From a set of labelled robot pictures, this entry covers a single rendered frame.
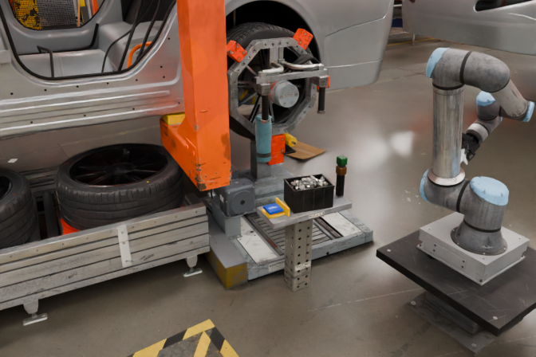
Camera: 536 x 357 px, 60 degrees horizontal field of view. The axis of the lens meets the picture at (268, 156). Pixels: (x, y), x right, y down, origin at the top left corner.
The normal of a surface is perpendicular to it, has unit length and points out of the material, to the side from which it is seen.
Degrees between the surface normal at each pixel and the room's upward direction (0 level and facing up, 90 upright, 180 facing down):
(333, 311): 0
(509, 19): 90
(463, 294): 0
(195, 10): 90
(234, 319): 0
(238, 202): 90
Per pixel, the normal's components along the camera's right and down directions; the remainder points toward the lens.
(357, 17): 0.45, 0.36
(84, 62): 0.35, -0.32
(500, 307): 0.00, -0.92
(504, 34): -0.55, 0.54
